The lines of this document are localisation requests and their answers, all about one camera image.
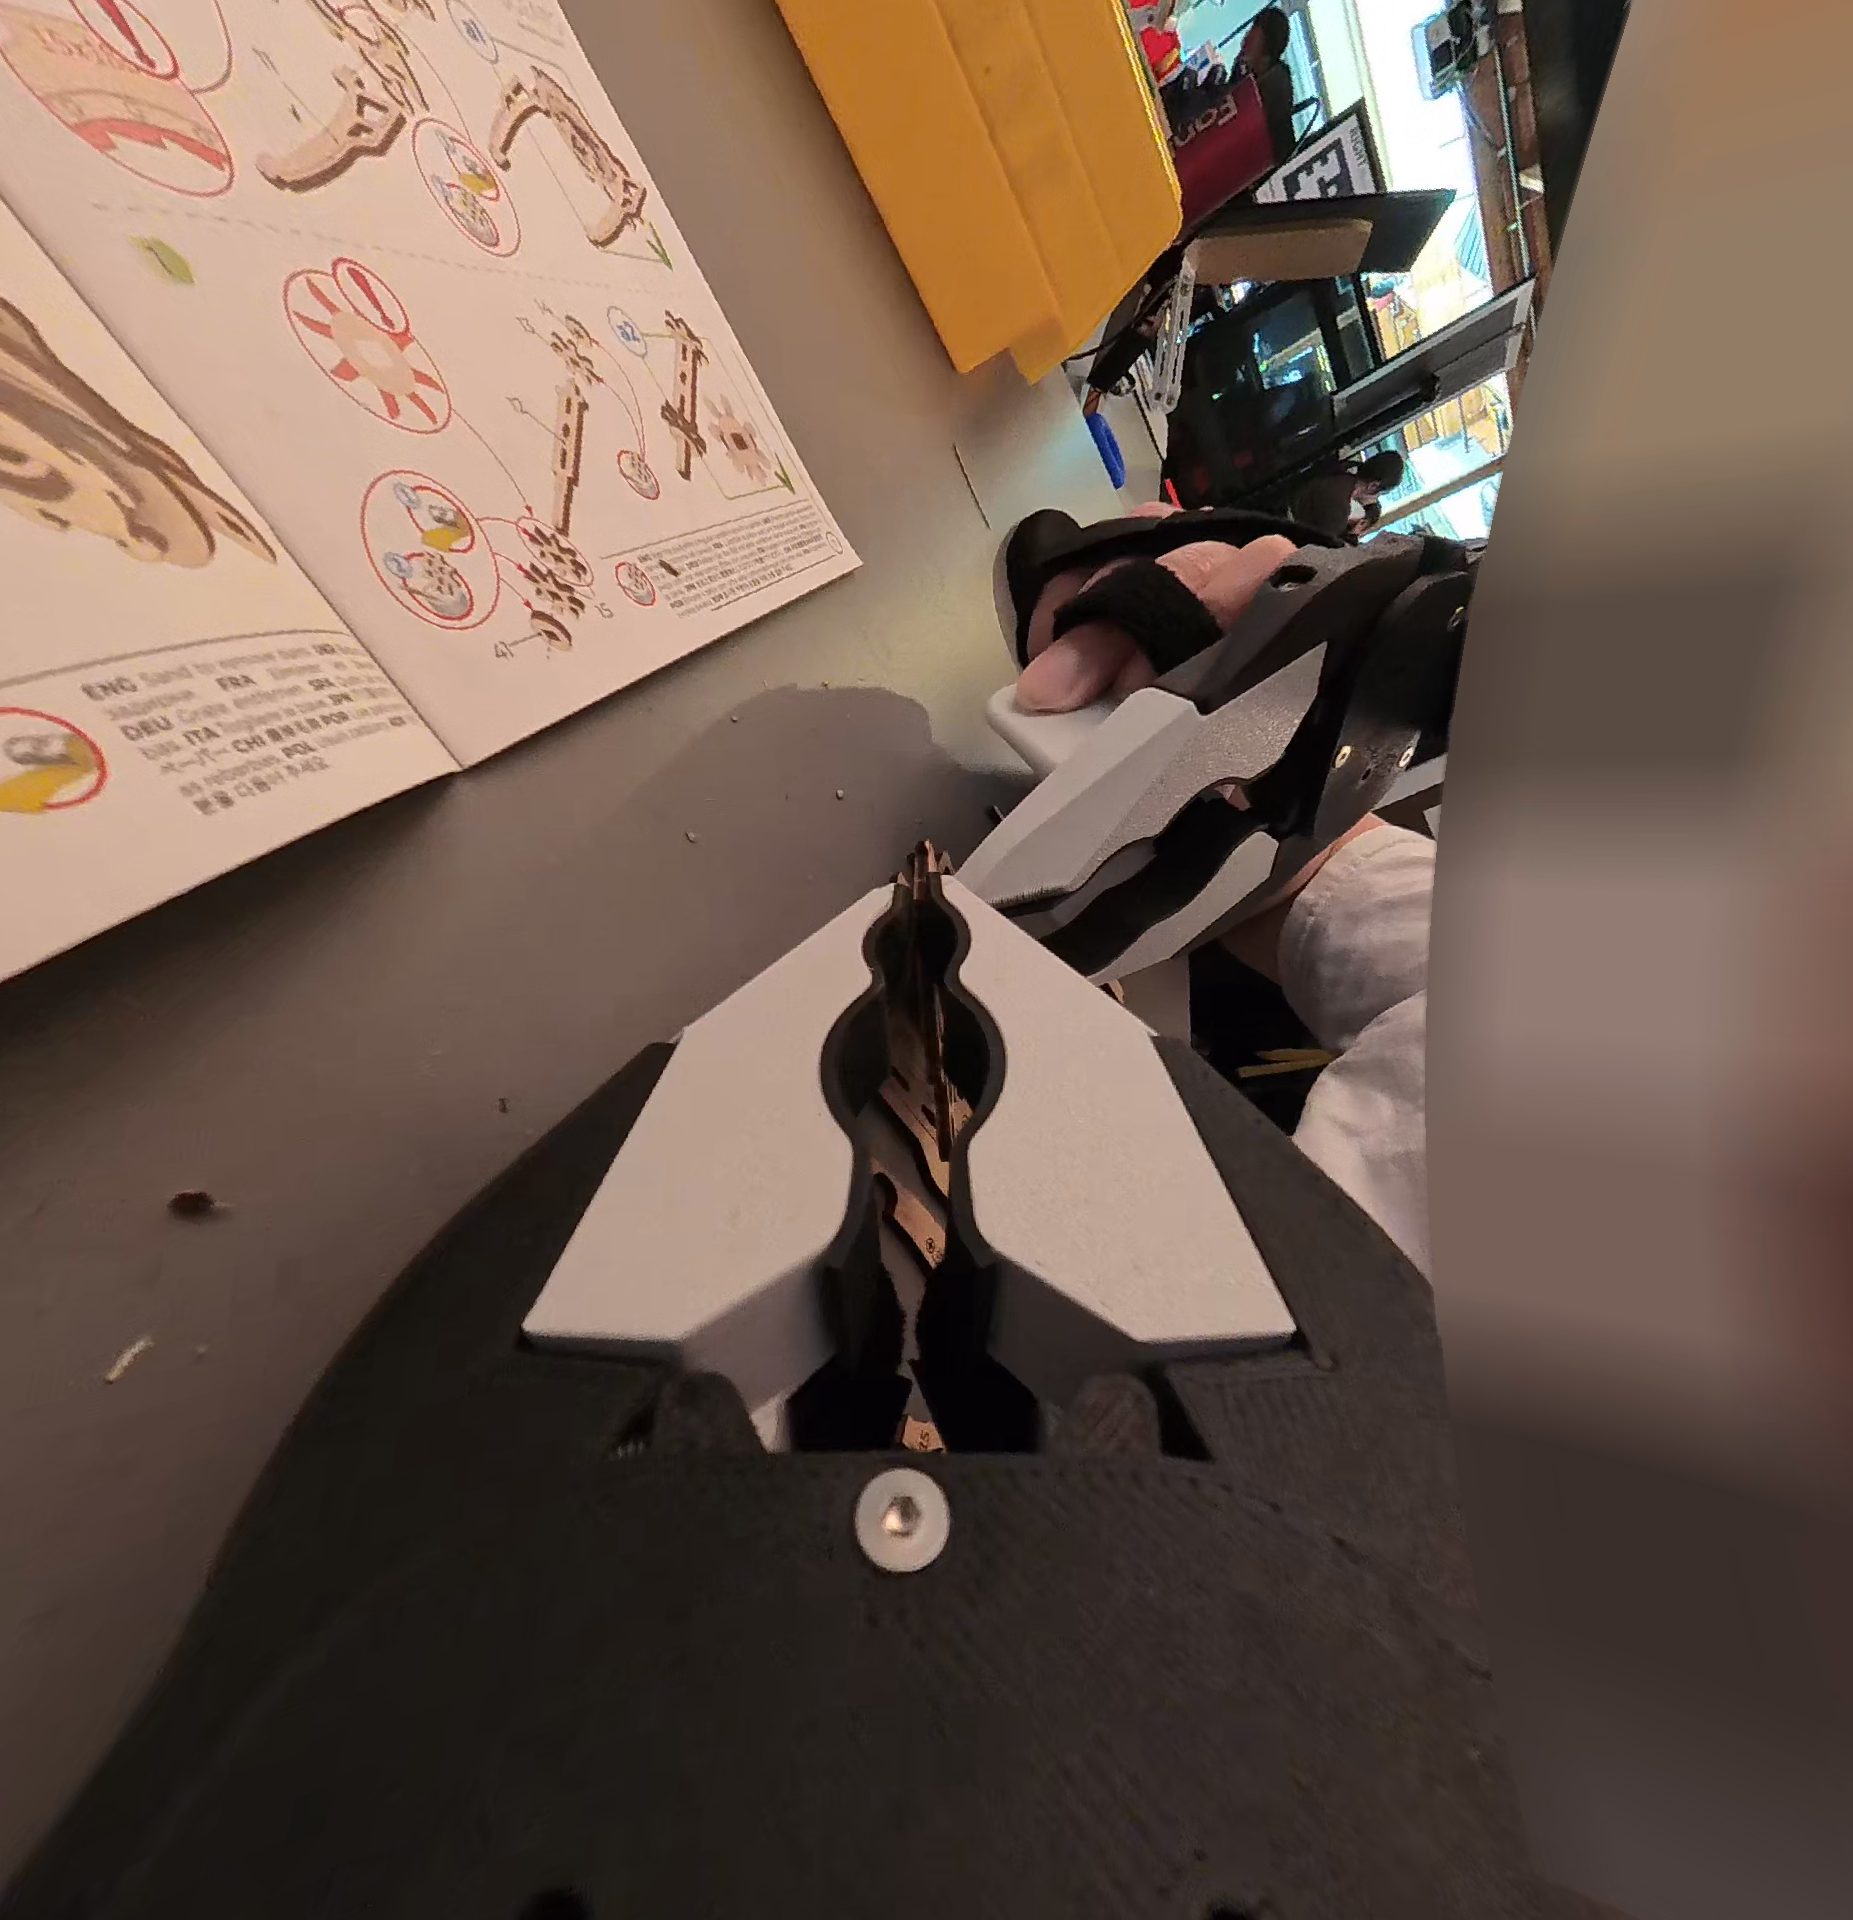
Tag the paper instruction booklet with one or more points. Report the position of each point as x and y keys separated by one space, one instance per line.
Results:
x=265 y=706

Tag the yellow plastic bin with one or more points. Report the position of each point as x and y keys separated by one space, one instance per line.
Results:
x=1000 y=152

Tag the black framed marker sign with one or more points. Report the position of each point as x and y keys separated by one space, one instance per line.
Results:
x=1326 y=156

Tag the person's right hand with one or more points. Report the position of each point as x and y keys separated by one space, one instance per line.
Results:
x=1213 y=569

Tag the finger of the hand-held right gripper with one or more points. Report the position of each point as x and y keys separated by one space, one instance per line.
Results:
x=1136 y=766
x=1213 y=877

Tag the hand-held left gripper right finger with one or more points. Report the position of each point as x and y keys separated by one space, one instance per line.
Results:
x=1123 y=1184

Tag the small wooden model part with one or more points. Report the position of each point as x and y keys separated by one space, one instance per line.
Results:
x=921 y=1109

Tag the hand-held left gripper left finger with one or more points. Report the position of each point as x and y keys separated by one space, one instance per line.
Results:
x=717 y=1184

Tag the person's right forearm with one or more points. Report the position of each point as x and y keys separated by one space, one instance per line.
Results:
x=1361 y=931

